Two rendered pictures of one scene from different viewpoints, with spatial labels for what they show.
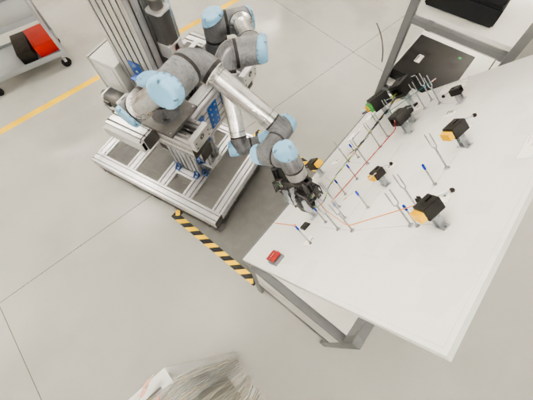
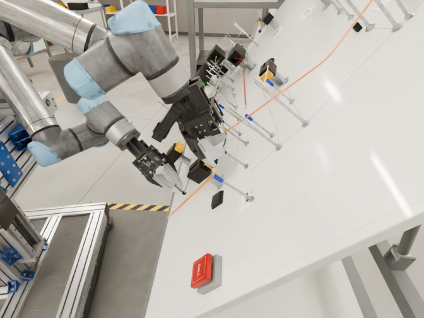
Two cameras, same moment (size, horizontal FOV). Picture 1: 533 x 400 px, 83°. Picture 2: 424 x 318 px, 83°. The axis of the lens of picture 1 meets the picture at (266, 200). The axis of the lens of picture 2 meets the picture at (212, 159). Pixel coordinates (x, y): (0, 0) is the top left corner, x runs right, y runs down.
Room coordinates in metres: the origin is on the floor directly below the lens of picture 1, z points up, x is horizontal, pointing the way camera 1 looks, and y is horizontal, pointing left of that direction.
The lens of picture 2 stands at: (0.13, 0.12, 1.56)
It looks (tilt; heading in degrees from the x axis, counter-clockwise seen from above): 38 degrees down; 320
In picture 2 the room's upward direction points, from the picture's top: straight up
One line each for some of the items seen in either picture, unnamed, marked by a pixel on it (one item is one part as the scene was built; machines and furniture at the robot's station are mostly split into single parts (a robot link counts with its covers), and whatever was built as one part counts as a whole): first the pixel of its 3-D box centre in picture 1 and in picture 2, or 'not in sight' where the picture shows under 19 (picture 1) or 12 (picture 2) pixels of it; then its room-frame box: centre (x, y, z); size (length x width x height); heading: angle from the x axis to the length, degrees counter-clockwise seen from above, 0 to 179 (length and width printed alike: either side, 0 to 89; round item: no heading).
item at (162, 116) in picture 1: (162, 105); not in sight; (1.08, 0.47, 1.21); 0.15 x 0.15 x 0.10
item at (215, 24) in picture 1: (214, 23); not in sight; (1.50, 0.19, 1.33); 0.13 x 0.12 x 0.14; 98
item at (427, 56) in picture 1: (431, 67); (222, 62); (1.33, -0.98, 1.09); 0.35 x 0.33 x 0.07; 137
